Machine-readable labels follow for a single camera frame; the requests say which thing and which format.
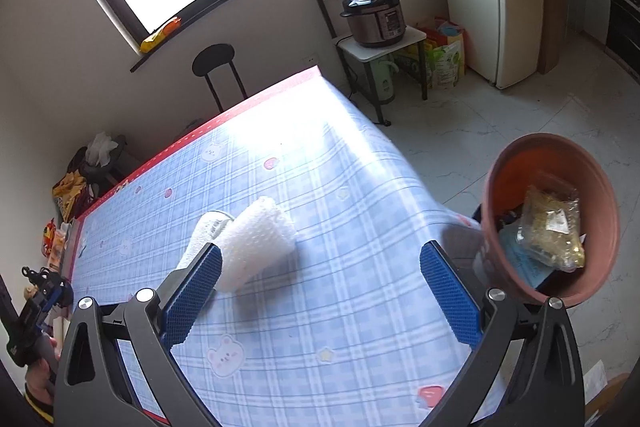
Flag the person's left forearm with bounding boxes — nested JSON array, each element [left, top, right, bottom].
[[22, 392, 56, 427]]

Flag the small white side table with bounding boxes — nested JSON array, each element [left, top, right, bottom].
[[336, 25, 430, 126]]

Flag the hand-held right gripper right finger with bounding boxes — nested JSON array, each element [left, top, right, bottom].
[[420, 241, 586, 427]]

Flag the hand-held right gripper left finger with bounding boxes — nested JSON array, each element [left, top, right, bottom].
[[52, 243, 223, 427]]

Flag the black figurine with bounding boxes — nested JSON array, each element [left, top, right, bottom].
[[21, 266, 75, 308]]

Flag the green and white bag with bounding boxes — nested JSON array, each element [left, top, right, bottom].
[[425, 24, 467, 88]]

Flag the terracotta plastic bin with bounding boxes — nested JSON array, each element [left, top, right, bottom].
[[479, 133, 621, 307]]

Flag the person's left hand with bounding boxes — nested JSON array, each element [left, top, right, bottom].
[[25, 337, 62, 408]]

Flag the red snack packets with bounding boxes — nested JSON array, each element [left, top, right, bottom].
[[41, 219, 68, 273]]

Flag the dark bag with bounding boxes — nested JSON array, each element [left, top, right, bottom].
[[67, 134, 141, 208]]

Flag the white paper sheet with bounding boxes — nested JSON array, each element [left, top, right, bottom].
[[582, 362, 608, 395]]

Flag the electric pressure cooker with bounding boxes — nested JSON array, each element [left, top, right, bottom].
[[341, 0, 404, 48]]

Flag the yellow snack bag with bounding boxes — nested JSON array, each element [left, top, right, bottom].
[[52, 172, 91, 220]]

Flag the pale green jug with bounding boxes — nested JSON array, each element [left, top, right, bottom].
[[369, 59, 398, 105]]

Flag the blue plaid tablecloth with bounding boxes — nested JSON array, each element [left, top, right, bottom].
[[65, 66, 488, 427]]

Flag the white foam net sleeve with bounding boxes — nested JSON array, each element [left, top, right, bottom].
[[215, 197, 297, 293]]

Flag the yellow snack packet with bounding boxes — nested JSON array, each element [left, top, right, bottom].
[[140, 17, 182, 54]]

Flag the white plastic bag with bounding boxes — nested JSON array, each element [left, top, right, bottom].
[[86, 132, 126, 168]]

